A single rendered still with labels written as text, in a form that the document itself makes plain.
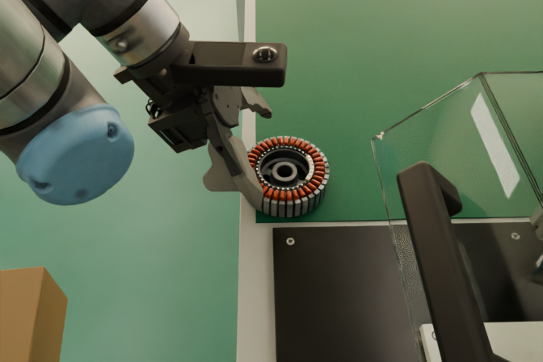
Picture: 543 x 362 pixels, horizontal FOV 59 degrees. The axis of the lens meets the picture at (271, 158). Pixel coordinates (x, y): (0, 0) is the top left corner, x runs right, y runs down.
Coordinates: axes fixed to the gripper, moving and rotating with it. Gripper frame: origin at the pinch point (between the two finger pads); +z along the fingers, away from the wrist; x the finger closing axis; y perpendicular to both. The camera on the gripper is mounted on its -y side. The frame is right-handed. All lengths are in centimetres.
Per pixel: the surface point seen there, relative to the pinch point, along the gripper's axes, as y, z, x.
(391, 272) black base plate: -10.8, 9.5, 13.0
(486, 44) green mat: -27.8, 21.6, -33.2
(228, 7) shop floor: 68, 53, -163
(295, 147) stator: -1.8, 2.7, -3.4
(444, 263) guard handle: -21.3, -18.0, 28.3
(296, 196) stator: -2.4, 2.7, 4.8
